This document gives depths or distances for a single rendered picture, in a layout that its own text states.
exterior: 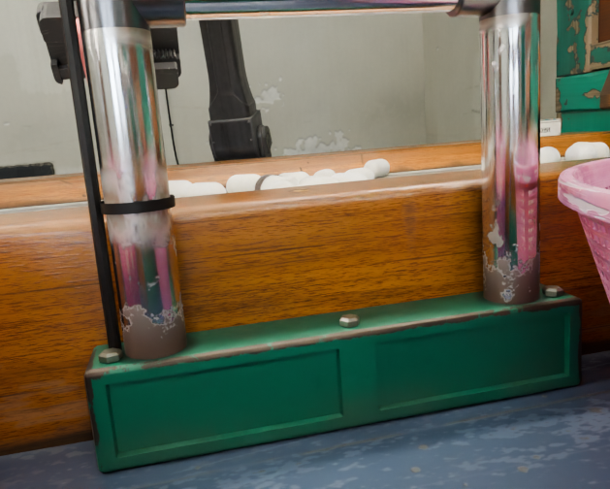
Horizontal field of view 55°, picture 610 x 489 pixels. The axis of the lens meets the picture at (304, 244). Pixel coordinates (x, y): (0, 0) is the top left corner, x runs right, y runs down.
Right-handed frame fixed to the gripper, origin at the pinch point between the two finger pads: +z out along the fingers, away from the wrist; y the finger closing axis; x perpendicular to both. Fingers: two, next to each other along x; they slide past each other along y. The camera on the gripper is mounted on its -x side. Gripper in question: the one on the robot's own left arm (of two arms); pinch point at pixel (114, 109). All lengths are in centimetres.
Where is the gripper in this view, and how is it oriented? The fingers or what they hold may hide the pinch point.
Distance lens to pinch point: 44.9
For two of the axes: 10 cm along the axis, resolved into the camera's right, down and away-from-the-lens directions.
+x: -0.8, 6.3, 7.7
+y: 9.7, -1.1, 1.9
